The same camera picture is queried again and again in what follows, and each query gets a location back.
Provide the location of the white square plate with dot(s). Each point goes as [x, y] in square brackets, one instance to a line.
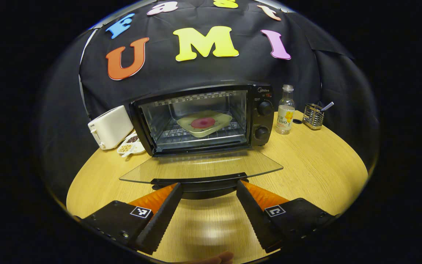
[220, 119]

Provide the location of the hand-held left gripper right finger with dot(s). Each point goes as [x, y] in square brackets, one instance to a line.
[256, 220]

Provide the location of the black electric oven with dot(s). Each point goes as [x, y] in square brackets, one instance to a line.
[262, 121]

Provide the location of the white seasoning dish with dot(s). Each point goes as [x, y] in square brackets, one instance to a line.
[132, 145]

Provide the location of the pink meat slice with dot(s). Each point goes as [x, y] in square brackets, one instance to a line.
[203, 123]

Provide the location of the white toaster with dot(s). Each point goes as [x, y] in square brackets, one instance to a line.
[110, 126]

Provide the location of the metal spoon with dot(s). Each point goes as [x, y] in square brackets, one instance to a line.
[327, 106]

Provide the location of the clear glass bottle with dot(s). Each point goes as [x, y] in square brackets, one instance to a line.
[285, 113]

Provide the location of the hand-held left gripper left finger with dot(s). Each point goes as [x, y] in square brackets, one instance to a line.
[161, 220]

